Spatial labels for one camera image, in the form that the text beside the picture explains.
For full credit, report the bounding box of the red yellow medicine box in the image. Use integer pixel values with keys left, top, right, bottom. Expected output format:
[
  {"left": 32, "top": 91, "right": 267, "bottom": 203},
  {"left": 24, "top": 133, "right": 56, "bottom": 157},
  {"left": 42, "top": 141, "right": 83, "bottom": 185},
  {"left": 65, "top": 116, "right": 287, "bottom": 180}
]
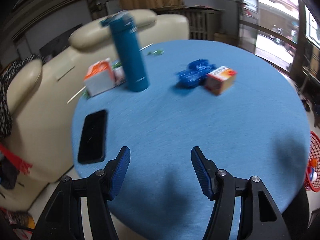
[{"left": 204, "top": 66, "right": 238, "bottom": 95}]

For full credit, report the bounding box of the blue plastic bag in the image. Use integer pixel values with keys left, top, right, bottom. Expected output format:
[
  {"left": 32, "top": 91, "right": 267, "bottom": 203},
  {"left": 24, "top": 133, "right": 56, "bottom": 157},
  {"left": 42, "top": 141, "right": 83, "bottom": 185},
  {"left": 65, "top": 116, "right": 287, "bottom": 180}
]
[{"left": 177, "top": 59, "right": 216, "bottom": 88}]

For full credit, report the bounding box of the black smartphone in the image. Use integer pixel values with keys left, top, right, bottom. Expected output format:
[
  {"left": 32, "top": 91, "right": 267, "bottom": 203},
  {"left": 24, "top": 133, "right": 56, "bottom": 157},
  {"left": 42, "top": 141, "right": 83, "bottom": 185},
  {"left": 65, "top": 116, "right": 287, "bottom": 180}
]
[{"left": 78, "top": 109, "right": 108, "bottom": 165}]

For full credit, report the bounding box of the red mesh waste basket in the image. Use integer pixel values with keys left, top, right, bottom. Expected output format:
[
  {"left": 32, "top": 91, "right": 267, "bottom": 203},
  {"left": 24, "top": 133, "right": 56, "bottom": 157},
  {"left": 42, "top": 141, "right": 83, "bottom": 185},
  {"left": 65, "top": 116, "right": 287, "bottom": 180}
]
[{"left": 304, "top": 131, "right": 319, "bottom": 192}]

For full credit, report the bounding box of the red garment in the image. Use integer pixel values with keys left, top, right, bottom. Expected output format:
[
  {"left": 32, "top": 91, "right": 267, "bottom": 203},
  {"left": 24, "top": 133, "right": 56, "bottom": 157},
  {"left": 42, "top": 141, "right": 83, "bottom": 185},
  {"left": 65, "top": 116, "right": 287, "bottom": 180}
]
[{"left": 0, "top": 144, "right": 33, "bottom": 175}]

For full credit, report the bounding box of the blue round tablecloth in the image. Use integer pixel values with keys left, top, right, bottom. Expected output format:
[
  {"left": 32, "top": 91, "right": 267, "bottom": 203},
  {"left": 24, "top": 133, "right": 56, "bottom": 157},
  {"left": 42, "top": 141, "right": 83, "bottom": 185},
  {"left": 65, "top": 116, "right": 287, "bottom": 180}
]
[{"left": 71, "top": 40, "right": 310, "bottom": 239}]

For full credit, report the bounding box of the black floral garment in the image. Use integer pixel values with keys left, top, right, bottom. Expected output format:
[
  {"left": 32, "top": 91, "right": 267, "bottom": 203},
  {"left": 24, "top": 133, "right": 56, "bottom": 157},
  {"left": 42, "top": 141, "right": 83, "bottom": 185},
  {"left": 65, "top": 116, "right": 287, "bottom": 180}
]
[{"left": 0, "top": 54, "right": 46, "bottom": 140}]

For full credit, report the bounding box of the white stick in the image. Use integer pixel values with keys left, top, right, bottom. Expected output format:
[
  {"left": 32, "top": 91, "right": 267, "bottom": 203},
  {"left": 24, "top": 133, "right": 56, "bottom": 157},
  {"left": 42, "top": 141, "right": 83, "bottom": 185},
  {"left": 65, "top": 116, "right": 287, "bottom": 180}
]
[{"left": 67, "top": 43, "right": 154, "bottom": 105}]

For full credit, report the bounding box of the cream leather sofa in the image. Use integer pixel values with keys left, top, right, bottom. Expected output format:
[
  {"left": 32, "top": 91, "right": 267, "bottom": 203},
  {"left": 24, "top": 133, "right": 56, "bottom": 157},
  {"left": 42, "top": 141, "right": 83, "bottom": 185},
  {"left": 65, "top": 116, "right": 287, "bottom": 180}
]
[{"left": 0, "top": 9, "right": 190, "bottom": 212}]

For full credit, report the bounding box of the orange white small box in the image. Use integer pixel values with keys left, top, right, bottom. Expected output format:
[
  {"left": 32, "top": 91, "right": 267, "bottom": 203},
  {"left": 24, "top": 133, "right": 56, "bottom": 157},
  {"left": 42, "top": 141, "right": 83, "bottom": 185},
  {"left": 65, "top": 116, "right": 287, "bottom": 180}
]
[{"left": 84, "top": 57, "right": 116, "bottom": 96}]

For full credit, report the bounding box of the black television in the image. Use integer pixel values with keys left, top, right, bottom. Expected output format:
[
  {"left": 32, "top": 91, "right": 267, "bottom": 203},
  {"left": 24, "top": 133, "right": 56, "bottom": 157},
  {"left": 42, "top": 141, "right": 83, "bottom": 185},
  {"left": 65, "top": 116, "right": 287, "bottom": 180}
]
[{"left": 39, "top": 24, "right": 82, "bottom": 58}]

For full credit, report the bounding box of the green candy wrapper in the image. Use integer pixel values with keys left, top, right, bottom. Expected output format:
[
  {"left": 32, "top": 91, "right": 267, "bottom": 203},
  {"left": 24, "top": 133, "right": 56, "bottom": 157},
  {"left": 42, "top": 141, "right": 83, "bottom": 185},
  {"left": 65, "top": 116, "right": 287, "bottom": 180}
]
[{"left": 147, "top": 49, "right": 164, "bottom": 56}]

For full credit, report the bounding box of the teal thermos bottle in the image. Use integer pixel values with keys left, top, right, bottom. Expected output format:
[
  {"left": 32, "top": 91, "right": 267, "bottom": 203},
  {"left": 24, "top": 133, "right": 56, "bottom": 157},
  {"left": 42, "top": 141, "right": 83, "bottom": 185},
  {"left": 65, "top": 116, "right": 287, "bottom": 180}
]
[{"left": 100, "top": 10, "right": 149, "bottom": 92}]

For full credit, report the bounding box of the brown box by door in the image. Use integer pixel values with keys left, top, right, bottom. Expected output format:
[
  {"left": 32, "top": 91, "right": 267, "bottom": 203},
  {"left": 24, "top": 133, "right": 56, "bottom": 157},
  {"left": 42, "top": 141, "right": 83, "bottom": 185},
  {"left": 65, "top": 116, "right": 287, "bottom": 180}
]
[{"left": 214, "top": 33, "right": 239, "bottom": 47}]

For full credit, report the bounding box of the wooden crib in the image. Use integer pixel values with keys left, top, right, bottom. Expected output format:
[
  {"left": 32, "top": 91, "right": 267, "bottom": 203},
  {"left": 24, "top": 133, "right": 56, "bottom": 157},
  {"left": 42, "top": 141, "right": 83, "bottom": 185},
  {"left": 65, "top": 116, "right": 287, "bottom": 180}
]
[{"left": 153, "top": 5, "right": 222, "bottom": 41}]

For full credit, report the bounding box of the white refrigerator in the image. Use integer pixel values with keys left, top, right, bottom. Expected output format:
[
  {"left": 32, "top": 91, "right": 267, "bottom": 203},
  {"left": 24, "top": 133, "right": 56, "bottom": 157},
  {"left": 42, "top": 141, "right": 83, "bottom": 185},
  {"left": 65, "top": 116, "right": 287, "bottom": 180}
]
[{"left": 105, "top": 0, "right": 122, "bottom": 15}]

